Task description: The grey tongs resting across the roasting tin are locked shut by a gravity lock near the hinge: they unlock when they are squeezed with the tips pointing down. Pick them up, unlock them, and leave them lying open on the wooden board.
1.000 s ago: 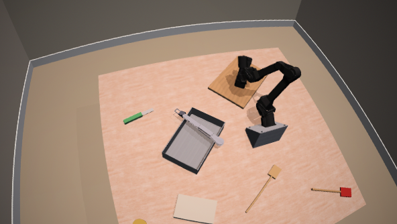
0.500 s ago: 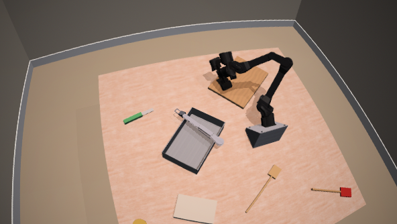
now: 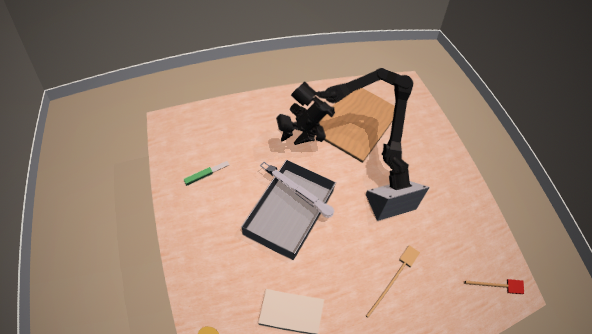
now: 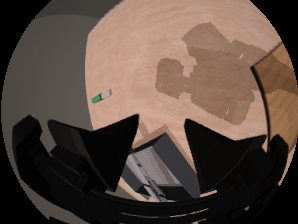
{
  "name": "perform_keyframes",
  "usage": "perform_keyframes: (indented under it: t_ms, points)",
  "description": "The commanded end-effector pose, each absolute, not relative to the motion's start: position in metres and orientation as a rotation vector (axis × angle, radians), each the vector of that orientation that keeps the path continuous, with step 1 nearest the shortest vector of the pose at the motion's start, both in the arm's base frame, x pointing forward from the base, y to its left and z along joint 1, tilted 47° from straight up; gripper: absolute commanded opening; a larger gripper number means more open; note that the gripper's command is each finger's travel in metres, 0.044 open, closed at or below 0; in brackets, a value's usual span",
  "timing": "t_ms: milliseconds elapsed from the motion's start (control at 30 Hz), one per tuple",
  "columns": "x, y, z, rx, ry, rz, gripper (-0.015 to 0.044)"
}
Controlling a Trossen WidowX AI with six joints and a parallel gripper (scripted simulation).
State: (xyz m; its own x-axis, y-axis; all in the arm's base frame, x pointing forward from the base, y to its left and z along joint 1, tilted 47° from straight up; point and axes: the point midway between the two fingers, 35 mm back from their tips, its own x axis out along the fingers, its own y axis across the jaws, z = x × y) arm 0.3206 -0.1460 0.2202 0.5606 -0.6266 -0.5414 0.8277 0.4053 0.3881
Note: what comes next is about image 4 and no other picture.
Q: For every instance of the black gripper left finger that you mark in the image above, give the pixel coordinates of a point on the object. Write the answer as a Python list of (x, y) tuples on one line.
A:
[(106, 149)]

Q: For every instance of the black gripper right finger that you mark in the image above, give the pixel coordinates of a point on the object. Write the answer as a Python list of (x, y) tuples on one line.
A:
[(215, 155)]

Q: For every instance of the beige flat rectangular board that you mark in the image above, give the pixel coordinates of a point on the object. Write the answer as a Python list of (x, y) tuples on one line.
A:
[(142, 196)]

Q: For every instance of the brown wooden board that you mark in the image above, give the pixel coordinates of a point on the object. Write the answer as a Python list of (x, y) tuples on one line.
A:
[(279, 91)]

